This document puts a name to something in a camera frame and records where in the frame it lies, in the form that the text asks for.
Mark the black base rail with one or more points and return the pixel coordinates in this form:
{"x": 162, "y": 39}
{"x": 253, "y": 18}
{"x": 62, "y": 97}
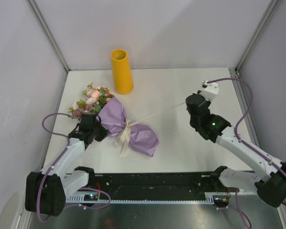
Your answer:
{"x": 156, "y": 187}

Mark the aluminium frame post right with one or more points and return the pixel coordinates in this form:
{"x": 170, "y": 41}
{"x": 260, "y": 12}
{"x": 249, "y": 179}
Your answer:
{"x": 263, "y": 23}

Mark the yellow cylindrical vase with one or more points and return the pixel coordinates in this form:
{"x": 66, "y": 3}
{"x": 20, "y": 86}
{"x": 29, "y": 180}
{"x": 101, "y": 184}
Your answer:
{"x": 121, "y": 72}

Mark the aluminium frame post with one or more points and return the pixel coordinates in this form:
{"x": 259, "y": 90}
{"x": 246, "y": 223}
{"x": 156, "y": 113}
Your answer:
{"x": 263, "y": 23}
{"x": 47, "y": 32}

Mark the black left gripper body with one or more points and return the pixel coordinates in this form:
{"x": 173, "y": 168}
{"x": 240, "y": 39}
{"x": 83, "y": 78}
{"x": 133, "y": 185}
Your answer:
{"x": 99, "y": 132}

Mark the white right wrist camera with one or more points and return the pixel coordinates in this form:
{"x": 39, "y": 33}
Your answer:
{"x": 210, "y": 90}

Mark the aluminium frame post left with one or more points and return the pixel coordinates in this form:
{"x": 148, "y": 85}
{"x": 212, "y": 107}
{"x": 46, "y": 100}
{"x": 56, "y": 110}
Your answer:
{"x": 47, "y": 32}

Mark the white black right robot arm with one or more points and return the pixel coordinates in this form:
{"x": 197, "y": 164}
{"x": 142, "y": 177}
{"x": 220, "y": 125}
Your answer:
{"x": 269, "y": 178}

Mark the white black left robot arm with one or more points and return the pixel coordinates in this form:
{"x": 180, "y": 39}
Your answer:
{"x": 48, "y": 190}

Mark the pink artificial flower bunch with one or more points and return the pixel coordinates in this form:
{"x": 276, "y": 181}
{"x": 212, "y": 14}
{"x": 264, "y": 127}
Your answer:
{"x": 93, "y": 101}

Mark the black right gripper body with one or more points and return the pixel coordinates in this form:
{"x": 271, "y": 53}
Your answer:
{"x": 192, "y": 123}

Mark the purple pink wrapping paper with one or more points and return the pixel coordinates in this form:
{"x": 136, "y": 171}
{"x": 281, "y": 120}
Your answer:
{"x": 135, "y": 136}

